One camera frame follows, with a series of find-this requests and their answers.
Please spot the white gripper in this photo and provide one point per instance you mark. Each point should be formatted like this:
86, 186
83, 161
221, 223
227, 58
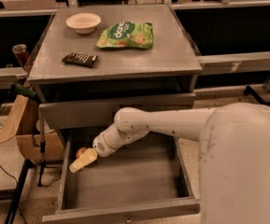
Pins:
102, 145

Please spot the red apple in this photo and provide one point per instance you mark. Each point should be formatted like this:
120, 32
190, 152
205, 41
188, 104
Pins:
80, 152

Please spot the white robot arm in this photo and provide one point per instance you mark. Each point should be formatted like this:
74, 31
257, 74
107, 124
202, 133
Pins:
234, 154

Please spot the closed grey top drawer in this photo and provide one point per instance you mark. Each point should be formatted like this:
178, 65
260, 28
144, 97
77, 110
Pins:
101, 112

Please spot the open grey middle drawer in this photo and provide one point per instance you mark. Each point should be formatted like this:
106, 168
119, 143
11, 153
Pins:
144, 180

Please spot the grey wooden drawer cabinet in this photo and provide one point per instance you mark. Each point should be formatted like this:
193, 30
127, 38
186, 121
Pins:
168, 67

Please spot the black tripod stand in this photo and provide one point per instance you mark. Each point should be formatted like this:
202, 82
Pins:
15, 202

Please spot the brown cardboard box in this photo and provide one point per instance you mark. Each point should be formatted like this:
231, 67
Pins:
21, 125

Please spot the dark striped snack bar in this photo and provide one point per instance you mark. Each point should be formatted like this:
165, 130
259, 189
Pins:
79, 59

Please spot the green snack bag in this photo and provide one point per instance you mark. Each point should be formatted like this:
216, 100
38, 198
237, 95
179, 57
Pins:
127, 34

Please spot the brown plastic cup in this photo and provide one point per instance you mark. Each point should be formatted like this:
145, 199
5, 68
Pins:
21, 53

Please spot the white bowl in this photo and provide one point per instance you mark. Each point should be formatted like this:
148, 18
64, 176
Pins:
83, 23

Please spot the black chair base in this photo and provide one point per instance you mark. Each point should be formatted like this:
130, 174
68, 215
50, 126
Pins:
249, 91

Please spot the green handled tool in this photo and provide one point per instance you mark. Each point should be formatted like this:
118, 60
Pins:
20, 89

